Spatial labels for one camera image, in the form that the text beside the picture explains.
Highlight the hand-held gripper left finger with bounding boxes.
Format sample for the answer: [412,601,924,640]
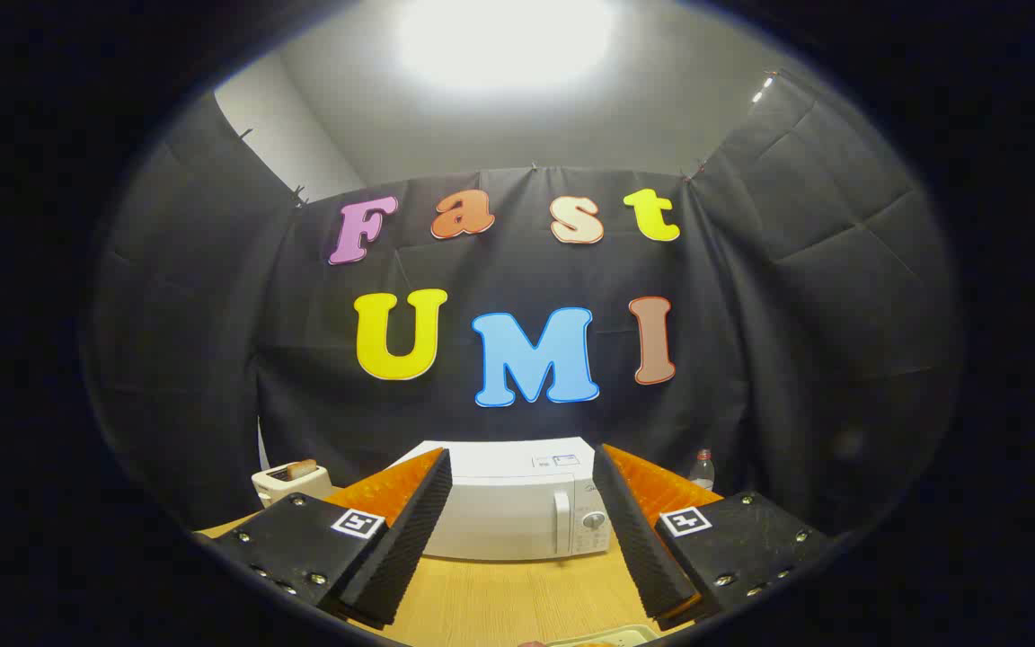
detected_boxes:
[199,448,454,630]

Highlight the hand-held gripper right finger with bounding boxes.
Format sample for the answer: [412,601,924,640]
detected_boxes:
[591,442,842,630]

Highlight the white microwave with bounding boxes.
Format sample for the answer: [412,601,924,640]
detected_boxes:
[387,438,613,563]

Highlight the white square plate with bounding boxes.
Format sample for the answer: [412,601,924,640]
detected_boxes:
[546,625,662,647]

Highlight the cream toaster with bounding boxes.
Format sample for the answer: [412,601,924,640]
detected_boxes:
[252,463,333,509]

